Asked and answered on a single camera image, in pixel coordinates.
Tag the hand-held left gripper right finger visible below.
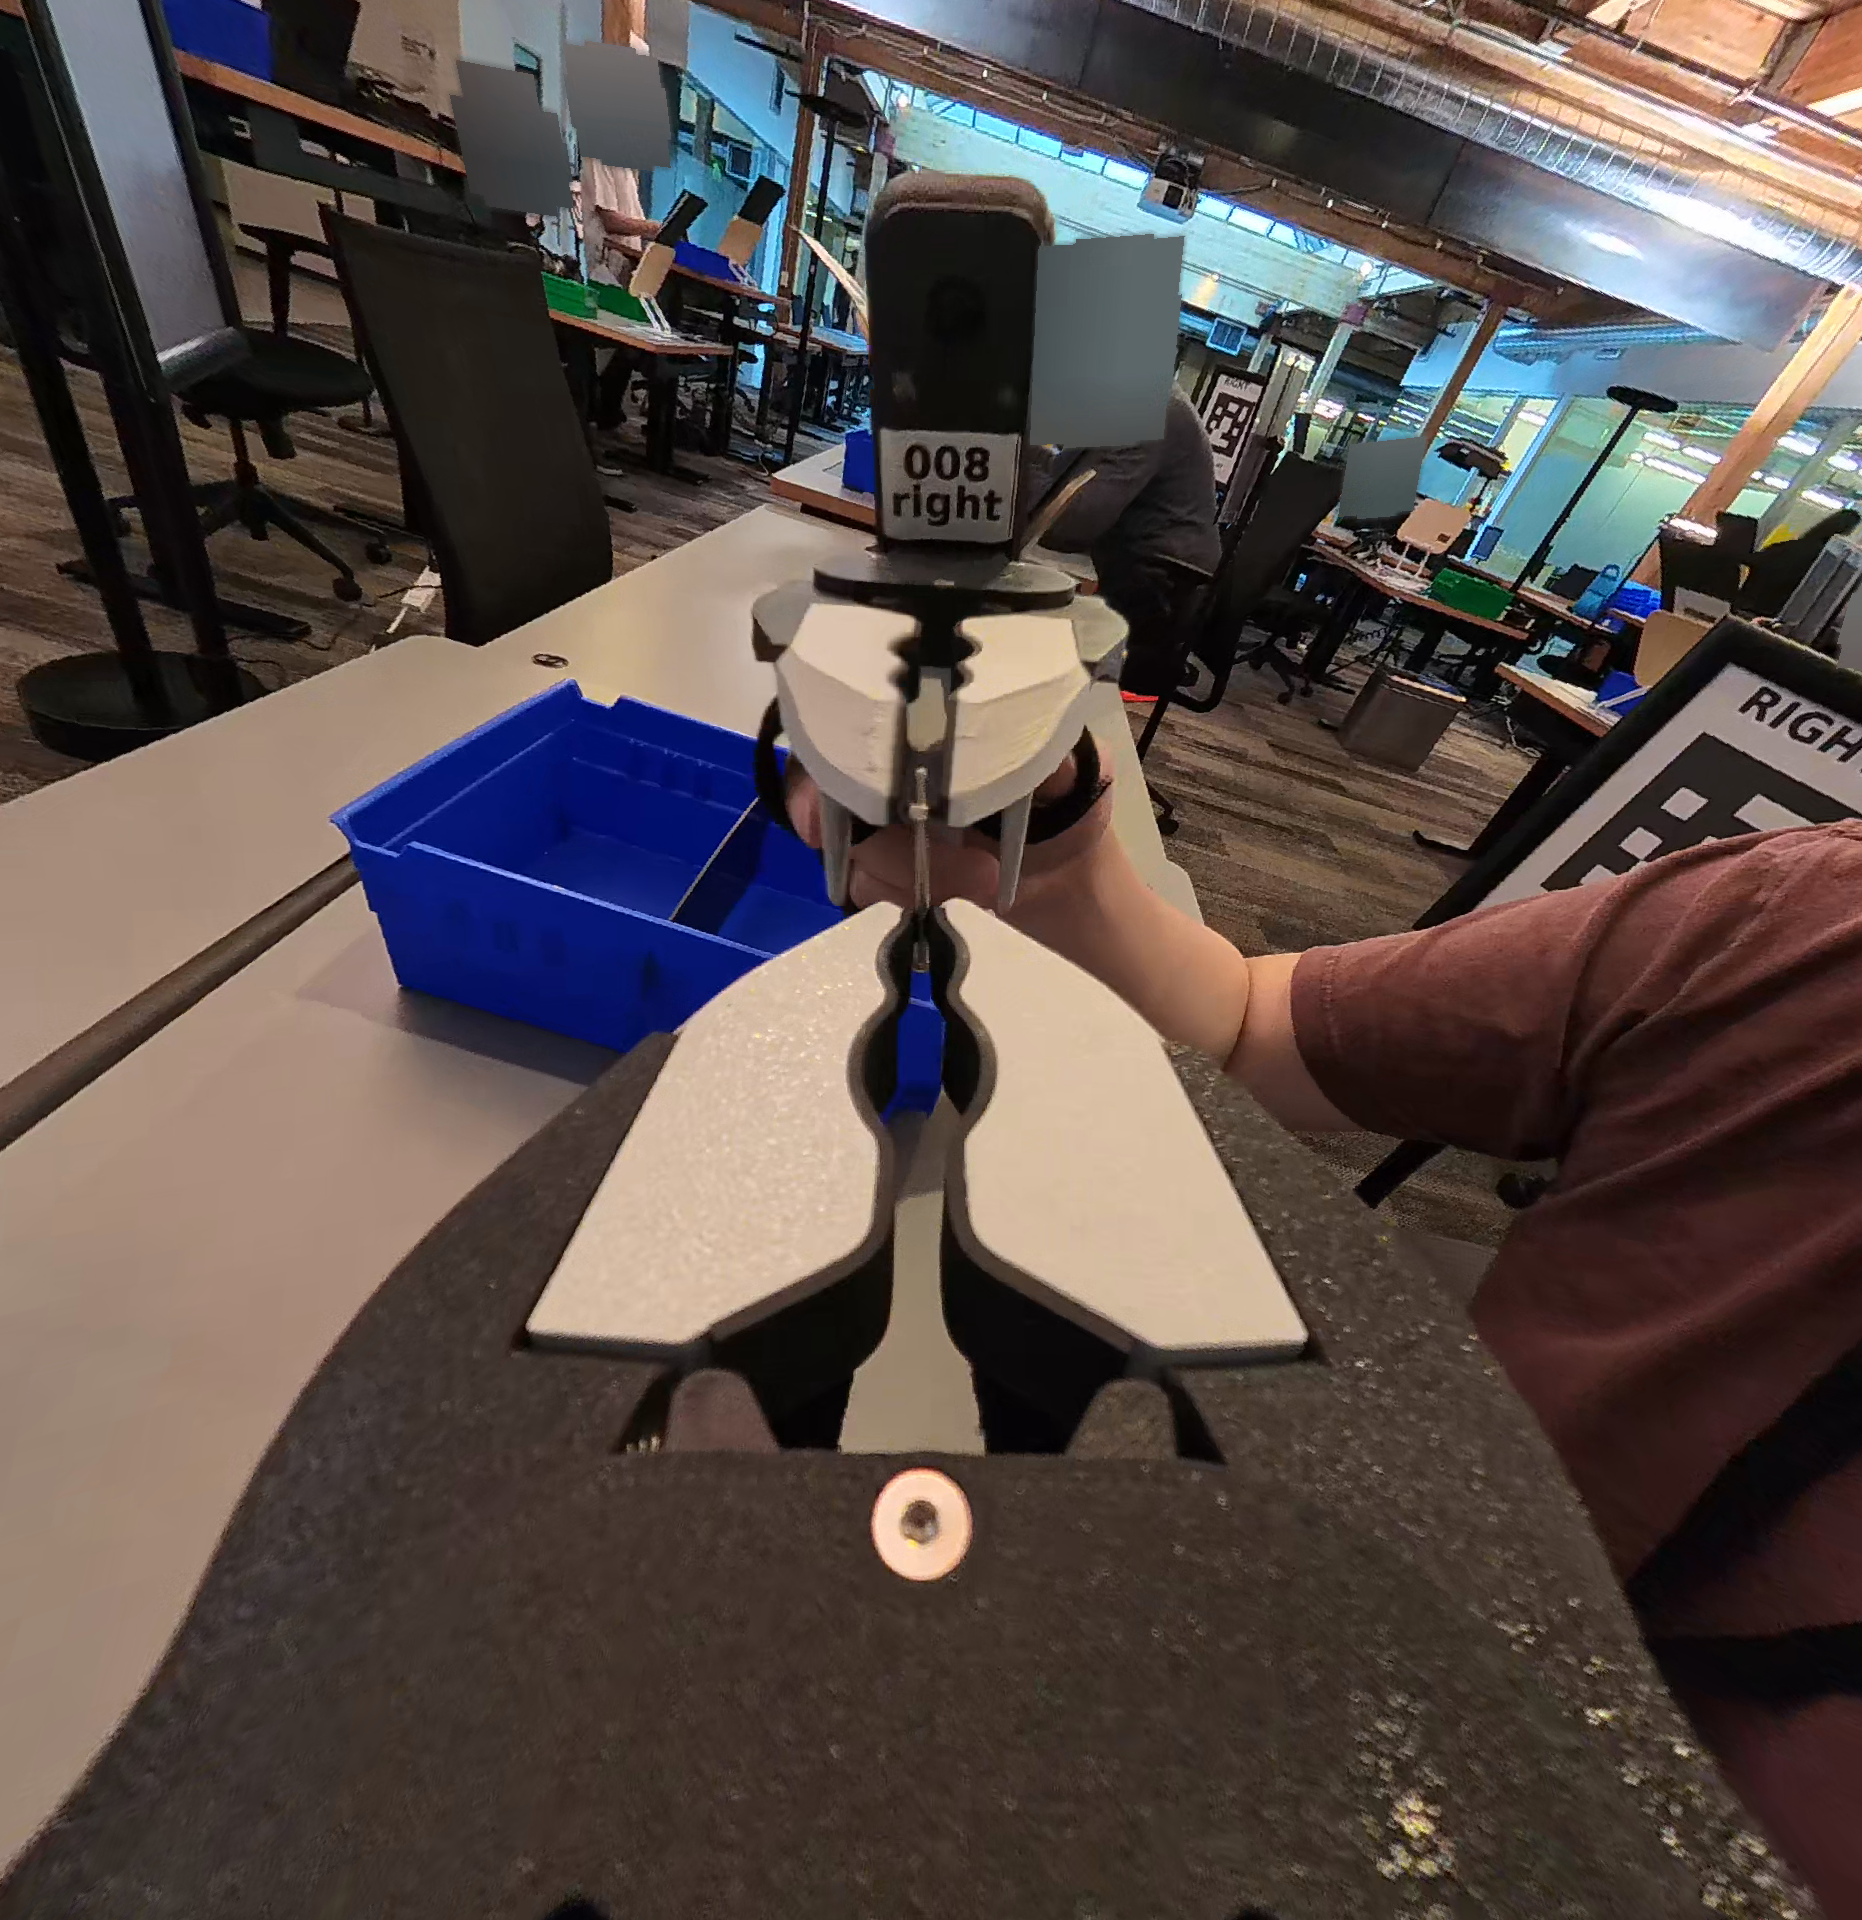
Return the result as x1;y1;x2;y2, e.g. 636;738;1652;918
938;896;1311;1374

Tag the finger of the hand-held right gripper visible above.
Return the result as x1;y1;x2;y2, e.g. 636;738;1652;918
935;605;1129;912
770;605;935;912

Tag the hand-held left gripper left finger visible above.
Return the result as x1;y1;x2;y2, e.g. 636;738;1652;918
523;898;910;1374

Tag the blue plastic parts bin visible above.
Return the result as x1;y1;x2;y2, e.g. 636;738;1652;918
331;680;948;1123

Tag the person's right forearm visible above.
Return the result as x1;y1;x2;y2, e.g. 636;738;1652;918
1163;912;1361;1137

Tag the person's right hand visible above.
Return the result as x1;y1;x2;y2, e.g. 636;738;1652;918
786;745;1200;1025

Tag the black highback office chair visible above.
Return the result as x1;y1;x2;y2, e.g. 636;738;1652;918
1131;449;1346;836

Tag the distant marker sign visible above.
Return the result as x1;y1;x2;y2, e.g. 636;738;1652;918
1191;366;1271;492

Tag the wooden office desk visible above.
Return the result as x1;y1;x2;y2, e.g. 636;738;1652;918
545;306;738;482

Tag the grey trash can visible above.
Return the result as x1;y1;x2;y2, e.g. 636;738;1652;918
1338;667;1465;777

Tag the black mesh office chair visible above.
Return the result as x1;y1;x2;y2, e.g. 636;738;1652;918
318;208;617;649

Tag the person in maroon shirt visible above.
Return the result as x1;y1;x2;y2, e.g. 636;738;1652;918
1291;817;1862;1920

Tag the black swivel chair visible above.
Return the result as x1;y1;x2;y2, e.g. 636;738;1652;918
113;322;393;605

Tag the large framed marker sign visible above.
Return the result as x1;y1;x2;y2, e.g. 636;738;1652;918
1418;618;1862;912

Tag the black floor lamp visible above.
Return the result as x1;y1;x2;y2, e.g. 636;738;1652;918
1515;385;1681;595

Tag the blue storage bin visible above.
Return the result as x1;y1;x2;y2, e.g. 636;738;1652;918
157;0;276;87

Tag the whiteboard on black stand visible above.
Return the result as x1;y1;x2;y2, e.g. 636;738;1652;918
0;0;268;762

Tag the black shoulder strap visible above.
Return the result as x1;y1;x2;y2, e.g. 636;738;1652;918
1620;1349;1862;1705

